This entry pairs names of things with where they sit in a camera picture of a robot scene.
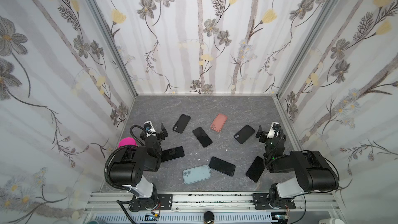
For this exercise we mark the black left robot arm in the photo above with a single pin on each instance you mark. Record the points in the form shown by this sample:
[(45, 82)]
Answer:
[(124, 169)]

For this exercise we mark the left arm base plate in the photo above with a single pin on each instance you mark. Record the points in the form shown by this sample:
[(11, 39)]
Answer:
[(162, 202)]

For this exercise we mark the magenta plastic goblet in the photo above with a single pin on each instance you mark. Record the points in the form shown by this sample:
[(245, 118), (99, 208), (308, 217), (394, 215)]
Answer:
[(127, 141)]

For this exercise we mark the light blue phone case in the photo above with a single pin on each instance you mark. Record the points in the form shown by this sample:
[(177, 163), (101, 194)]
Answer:
[(196, 174)]

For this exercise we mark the pink-edged phone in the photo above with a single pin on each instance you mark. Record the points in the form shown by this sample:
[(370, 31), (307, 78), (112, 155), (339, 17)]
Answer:
[(256, 169)]

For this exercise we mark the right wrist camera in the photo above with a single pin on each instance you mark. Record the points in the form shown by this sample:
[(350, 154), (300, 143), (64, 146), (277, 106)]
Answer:
[(275, 126)]

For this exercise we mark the aluminium mounting rail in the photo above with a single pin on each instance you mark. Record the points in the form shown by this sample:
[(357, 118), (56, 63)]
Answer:
[(235, 202)]

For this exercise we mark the black phone front centre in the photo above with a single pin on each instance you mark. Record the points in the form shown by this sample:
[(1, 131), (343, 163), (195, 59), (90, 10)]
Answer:
[(222, 166)]

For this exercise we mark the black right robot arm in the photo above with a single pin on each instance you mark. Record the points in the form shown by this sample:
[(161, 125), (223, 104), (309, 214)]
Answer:
[(312, 171)]

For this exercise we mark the blue-edged phone left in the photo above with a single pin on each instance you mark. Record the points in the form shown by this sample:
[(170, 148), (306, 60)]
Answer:
[(171, 154)]

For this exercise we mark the black phone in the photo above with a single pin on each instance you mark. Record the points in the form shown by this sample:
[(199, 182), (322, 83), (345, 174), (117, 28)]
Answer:
[(222, 166), (202, 137)]

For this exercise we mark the black round knob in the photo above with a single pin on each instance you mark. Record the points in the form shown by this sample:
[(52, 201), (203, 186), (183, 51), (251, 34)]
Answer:
[(208, 217)]

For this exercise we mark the black phone case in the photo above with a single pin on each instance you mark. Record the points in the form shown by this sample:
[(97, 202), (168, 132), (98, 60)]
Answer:
[(244, 134), (181, 123)]

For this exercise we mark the pink phone case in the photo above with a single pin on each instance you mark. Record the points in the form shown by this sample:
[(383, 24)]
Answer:
[(219, 122)]

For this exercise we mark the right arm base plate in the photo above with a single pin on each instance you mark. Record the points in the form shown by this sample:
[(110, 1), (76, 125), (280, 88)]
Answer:
[(263, 201)]

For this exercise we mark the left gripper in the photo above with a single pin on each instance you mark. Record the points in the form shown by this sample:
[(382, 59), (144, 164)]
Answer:
[(154, 135)]

